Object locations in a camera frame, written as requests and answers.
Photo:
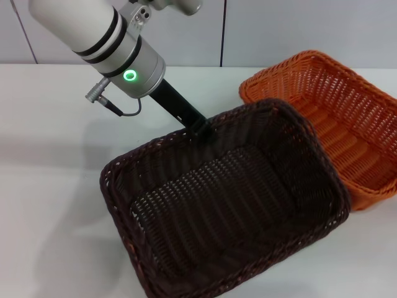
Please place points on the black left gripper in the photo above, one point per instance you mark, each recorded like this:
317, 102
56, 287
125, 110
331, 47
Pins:
173, 101

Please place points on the dark brown woven basket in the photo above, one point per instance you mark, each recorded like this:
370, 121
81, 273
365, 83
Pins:
235, 198

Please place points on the orange yellow woven basket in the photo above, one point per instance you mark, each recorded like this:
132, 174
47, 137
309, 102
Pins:
344, 118

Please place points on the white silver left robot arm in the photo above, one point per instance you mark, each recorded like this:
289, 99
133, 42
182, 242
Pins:
102, 37

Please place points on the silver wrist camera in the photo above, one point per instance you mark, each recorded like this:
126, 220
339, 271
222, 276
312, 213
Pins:
139, 15

